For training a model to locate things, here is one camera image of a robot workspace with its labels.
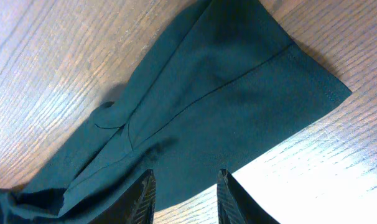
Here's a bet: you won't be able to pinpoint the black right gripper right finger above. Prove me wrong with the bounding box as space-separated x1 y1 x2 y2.
216 169 279 224

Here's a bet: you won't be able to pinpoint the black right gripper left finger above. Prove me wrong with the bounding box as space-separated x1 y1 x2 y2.
90 169 156 224

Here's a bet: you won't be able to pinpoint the dark teal athletic pants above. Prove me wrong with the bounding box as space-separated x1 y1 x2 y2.
0 0 351 223

